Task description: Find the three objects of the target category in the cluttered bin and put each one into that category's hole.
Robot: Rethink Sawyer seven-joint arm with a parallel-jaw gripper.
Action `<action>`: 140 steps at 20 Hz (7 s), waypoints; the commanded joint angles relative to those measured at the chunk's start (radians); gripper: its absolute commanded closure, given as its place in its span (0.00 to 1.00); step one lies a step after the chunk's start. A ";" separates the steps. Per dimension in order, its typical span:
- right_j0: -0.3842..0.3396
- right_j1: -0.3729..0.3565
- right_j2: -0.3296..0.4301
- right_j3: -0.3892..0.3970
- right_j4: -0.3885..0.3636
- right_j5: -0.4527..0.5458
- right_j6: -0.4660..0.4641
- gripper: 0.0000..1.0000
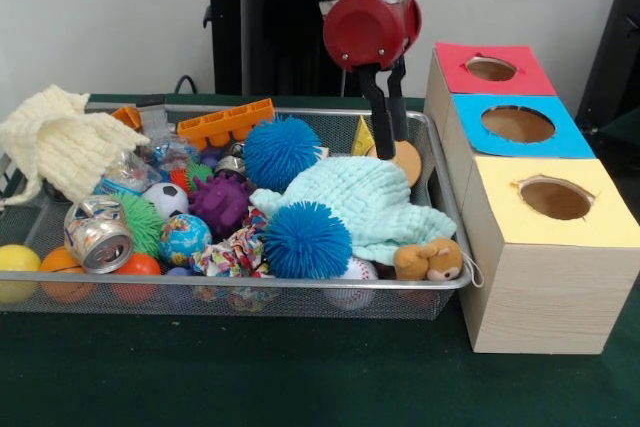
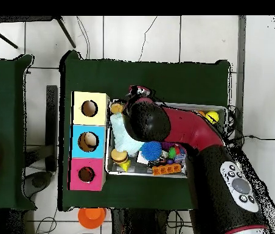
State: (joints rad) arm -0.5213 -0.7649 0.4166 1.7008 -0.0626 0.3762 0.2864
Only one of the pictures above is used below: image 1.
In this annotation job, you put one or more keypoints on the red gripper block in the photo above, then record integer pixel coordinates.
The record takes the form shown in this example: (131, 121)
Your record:
(362, 32)

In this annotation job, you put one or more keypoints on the toy hamburger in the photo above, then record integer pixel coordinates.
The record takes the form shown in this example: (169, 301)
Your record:
(411, 159)

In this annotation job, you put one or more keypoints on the mint green muslin cloth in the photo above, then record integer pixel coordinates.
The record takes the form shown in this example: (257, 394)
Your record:
(380, 197)

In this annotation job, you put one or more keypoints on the brown plush monkey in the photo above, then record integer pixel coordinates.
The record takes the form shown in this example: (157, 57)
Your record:
(430, 259)

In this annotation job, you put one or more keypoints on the blue spiky ball with eyes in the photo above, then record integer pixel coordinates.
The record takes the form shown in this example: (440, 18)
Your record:
(307, 242)

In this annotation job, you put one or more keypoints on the crushed silver drink can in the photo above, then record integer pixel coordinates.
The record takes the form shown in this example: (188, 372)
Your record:
(100, 237)

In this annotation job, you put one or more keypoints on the cream muslin cloth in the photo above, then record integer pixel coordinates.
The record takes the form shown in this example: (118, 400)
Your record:
(60, 142)

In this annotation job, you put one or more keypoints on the wooden box with three holes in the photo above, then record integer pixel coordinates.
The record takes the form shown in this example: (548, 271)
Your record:
(545, 297)

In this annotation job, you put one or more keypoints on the yellow toy cheese wedge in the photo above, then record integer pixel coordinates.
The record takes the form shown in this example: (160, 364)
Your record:
(361, 137)

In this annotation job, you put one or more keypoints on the plain blue spiky ball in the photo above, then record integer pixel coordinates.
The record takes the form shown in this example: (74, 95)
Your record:
(280, 147)

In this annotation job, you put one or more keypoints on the white toy baseball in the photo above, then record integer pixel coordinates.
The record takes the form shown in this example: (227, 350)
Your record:
(361, 269)

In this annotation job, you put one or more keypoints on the purple spiky ball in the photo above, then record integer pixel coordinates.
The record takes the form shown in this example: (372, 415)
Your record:
(220, 204)

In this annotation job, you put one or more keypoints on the multicolour patterned cloth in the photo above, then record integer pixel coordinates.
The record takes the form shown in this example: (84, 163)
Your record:
(230, 252)

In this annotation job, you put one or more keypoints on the dark green side table cloth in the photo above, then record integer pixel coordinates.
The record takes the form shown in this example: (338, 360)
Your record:
(625, 129)

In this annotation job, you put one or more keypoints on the black flat monitor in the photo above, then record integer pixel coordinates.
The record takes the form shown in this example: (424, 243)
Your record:
(615, 47)

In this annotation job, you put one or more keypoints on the small toy soccer ball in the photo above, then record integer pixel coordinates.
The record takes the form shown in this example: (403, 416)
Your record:
(167, 199)

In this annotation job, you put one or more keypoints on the blue globe ball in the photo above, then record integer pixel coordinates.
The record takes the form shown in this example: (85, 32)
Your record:
(185, 239)

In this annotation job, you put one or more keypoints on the orange red smooth ball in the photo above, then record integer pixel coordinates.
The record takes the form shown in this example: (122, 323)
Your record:
(142, 264)

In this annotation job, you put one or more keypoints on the orange toy basketball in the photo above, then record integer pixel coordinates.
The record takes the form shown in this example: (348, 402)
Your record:
(60, 262)

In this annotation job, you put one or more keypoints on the yellow smooth ball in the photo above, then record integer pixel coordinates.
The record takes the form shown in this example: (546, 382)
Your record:
(17, 262)

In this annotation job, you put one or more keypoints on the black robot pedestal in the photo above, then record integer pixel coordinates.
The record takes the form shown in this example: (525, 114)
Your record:
(260, 47)

